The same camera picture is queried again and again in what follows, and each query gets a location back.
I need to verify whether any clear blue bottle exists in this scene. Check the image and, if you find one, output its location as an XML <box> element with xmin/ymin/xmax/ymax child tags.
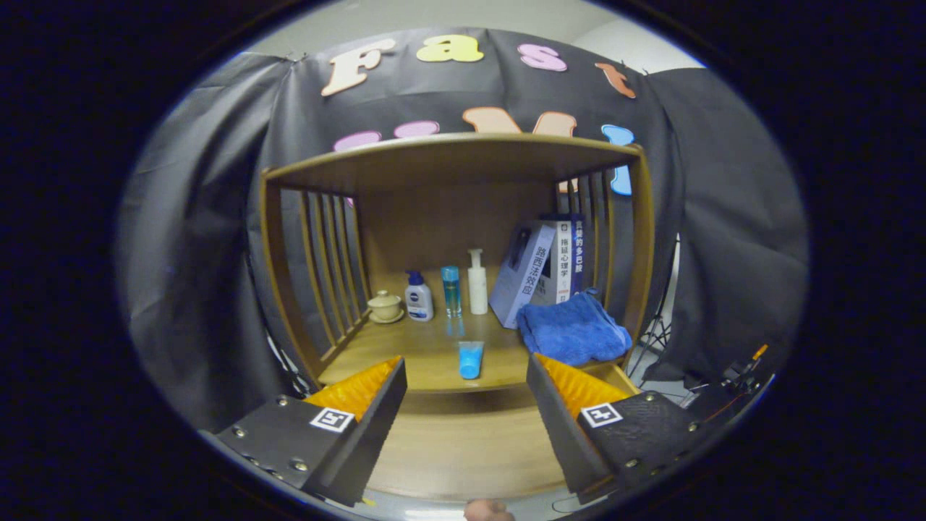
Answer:
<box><xmin>441</xmin><ymin>266</ymin><xmax>462</xmax><ymax>317</ymax></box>

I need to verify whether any black tripod stand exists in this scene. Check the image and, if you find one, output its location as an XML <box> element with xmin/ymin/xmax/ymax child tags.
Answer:
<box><xmin>628</xmin><ymin>239</ymin><xmax>681</xmax><ymax>377</ymax></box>

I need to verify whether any wooden cabinet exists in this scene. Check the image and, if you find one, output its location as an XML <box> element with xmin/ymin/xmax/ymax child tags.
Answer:
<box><xmin>259</xmin><ymin>132</ymin><xmax>655</xmax><ymax>395</ymax></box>

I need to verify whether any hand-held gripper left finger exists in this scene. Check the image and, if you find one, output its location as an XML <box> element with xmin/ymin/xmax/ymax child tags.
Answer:
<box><xmin>199</xmin><ymin>355</ymin><xmax>408</xmax><ymax>507</ymax></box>

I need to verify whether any beige lidded teacup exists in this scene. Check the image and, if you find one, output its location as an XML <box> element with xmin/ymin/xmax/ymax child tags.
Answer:
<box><xmin>367</xmin><ymin>290</ymin><xmax>406</xmax><ymax>324</ymax></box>

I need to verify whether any blue folded towel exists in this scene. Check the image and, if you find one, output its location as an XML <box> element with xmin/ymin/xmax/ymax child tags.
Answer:
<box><xmin>517</xmin><ymin>289</ymin><xmax>633</xmax><ymax>367</ymax></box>

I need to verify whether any blue squeeze tube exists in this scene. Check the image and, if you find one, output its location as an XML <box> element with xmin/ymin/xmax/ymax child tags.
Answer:
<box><xmin>457</xmin><ymin>341</ymin><xmax>485</xmax><ymax>380</ymax></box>

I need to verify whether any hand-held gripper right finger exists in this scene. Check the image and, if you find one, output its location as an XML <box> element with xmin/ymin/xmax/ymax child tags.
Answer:
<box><xmin>526</xmin><ymin>352</ymin><xmax>713</xmax><ymax>505</ymax></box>

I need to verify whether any white pump bottle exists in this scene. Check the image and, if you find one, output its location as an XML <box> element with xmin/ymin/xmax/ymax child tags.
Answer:
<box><xmin>467</xmin><ymin>249</ymin><xmax>489</xmax><ymax>315</ymax></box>

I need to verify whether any black device with orange tip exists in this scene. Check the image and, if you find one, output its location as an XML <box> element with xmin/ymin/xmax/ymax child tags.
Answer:
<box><xmin>680</xmin><ymin>344</ymin><xmax>771</xmax><ymax>428</ymax></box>

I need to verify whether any black backdrop cloth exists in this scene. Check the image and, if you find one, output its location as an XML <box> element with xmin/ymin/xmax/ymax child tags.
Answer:
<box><xmin>116</xmin><ymin>27</ymin><xmax>810</xmax><ymax>435</ymax></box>

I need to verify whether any wooden countertop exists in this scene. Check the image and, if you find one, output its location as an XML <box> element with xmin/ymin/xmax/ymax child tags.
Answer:
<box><xmin>317</xmin><ymin>268</ymin><xmax>629</xmax><ymax>395</ymax></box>

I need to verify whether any wooden drawer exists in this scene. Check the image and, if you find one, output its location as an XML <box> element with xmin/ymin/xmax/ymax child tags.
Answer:
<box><xmin>362</xmin><ymin>362</ymin><xmax>642</xmax><ymax>505</ymax></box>

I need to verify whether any lavender white book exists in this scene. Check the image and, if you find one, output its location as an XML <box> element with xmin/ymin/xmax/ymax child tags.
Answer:
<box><xmin>489</xmin><ymin>221</ymin><xmax>558</xmax><ymax>330</ymax></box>

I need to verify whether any white lotion bottle blue cap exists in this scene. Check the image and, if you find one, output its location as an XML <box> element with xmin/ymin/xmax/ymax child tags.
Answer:
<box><xmin>404</xmin><ymin>271</ymin><xmax>435</xmax><ymax>322</ymax></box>

